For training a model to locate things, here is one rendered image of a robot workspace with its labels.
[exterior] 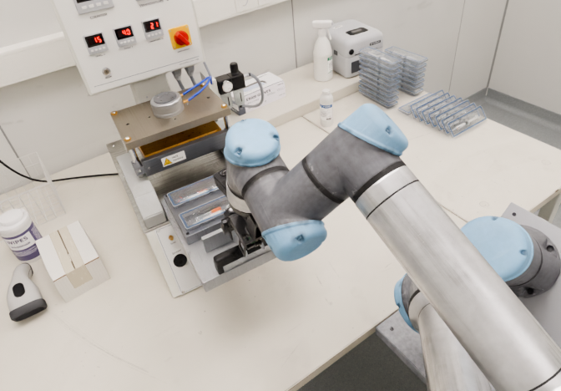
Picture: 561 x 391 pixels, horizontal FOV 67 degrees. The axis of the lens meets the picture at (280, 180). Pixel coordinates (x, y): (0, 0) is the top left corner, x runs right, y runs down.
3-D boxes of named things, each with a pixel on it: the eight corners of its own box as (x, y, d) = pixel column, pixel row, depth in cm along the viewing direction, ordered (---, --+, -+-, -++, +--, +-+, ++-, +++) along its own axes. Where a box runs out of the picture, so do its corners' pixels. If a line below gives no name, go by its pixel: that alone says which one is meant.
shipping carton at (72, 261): (48, 261, 122) (34, 239, 116) (93, 240, 127) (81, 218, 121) (62, 305, 109) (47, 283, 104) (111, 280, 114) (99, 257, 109)
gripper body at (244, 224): (242, 259, 76) (243, 229, 66) (222, 221, 80) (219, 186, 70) (280, 241, 78) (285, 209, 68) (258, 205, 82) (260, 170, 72)
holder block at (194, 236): (165, 202, 103) (163, 195, 101) (240, 173, 109) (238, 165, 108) (188, 245, 91) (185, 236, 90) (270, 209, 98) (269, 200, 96)
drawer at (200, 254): (164, 211, 106) (155, 188, 101) (243, 179, 113) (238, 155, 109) (206, 295, 85) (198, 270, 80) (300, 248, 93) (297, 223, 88)
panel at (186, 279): (180, 295, 108) (154, 230, 103) (283, 245, 118) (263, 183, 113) (182, 297, 106) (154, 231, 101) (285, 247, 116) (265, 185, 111)
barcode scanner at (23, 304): (7, 278, 118) (-8, 260, 113) (37, 264, 121) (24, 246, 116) (17, 331, 104) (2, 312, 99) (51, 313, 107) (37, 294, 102)
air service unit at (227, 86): (209, 114, 134) (200, 70, 125) (251, 99, 139) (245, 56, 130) (216, 120, 131) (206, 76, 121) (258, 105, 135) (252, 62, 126)
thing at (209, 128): (133, 138, 118) (121, 108, 112) (206, 113, 125) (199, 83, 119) (149, 169, 106) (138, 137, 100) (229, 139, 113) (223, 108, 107)
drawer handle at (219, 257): (215, 268, 86) (211, 256, 83) (280, 237, 90) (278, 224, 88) (219, 275, 84) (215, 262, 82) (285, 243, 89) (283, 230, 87)
